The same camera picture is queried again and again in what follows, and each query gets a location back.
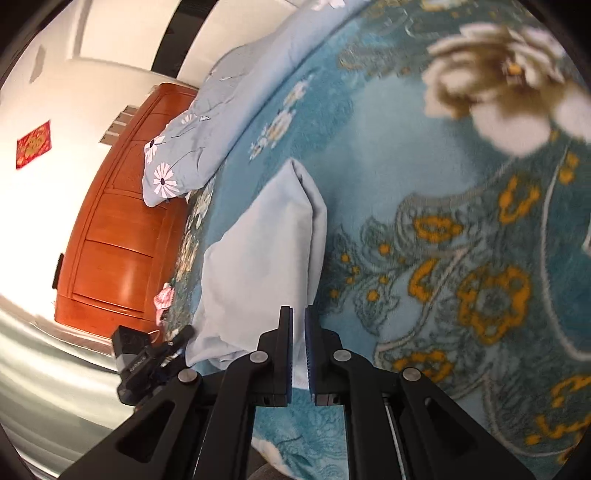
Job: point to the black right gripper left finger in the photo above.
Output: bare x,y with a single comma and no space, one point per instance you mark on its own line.
198,427

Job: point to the pink striped cloth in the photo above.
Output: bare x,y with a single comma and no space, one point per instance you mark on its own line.
162,301

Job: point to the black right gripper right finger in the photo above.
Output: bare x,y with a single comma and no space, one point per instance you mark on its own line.
400,425

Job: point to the teal floral bed blanket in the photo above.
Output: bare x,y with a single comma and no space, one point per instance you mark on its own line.
450,141

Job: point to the orange wooden headboard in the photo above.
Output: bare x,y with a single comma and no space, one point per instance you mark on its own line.
121,252

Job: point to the red wall decoration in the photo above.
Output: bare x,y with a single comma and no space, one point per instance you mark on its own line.
33,145

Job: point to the white wardrobe with black stripe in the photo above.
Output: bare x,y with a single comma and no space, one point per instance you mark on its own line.
180,40

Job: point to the wall switch panel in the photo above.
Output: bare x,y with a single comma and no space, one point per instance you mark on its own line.
119,124

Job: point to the light blue t-shirt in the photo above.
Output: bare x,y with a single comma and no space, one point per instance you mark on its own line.
271,257

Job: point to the grey daisy print duvet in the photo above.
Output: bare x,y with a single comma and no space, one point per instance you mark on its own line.
190,148

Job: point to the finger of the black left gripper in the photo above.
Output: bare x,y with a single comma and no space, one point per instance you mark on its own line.
178,342

